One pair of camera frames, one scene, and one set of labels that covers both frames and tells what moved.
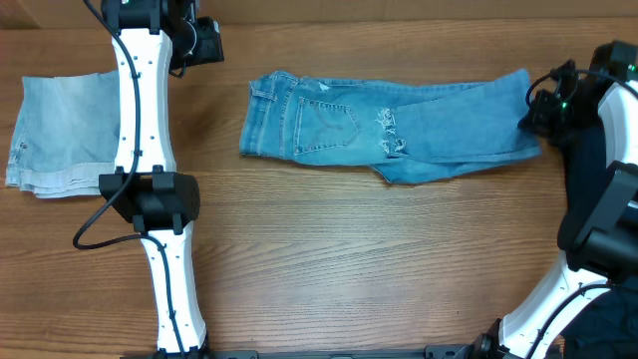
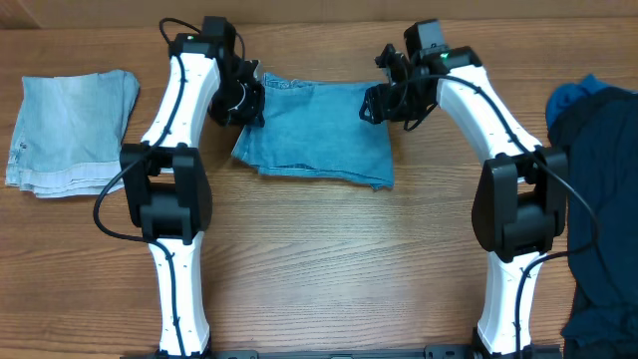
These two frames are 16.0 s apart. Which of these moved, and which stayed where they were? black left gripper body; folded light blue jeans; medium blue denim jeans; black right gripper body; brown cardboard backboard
Moved: black right gripper body; black left gripper body; medium blue denim jeans
Stayed: folded light blue jeans; brown cardboard backboard
